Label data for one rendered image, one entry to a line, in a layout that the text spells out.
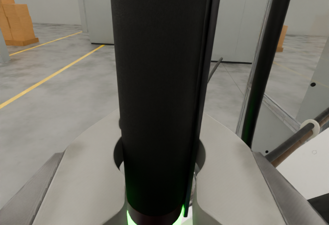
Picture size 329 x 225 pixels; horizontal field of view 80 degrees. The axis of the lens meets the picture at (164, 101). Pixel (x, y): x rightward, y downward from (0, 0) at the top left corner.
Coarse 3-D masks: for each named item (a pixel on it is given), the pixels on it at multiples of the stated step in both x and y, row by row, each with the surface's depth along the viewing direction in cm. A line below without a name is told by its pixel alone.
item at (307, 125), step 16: (272, 0) 12; (288, 0) 11; (272, 16) 12; (272, 32) 12; (272, 48) 13; (256, 80) 14; (256, 96) 14; (256, 112) 15; (304, 128) 29; (288, 144) 26; (272, 160) 23
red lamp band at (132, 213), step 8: (184, 192) 11; (128, 208) 11; (176, 208) 10; (136, 216) 10; (144, 216) 10; (152, 216) 10; (160, 216) 10; (168, 216) 10; (176, 216) 11; (144, 224) 10; (152, 224) 10; (160, 224) 10; (168, 224) 10
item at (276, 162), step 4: (328, 116) 35; (324, 120) 34; (328, 120) 35; (320, 124) 33; (308, 132) 30; (312, 132) 31; (304, 136) 29; (308, 136) 30; (300, 140) 29; (304, 140) 29; (296, 144) 28; (300, 144) 28; (292, 148) 27; (296, 148) 28; (284, 152) 26; (288, 152) 26; (292, 152) 27; (280, 156) 25; (284, 156) 26; (276, 160) 25; (280, 160) 25; (272, 164) 24; (276, 164) 24
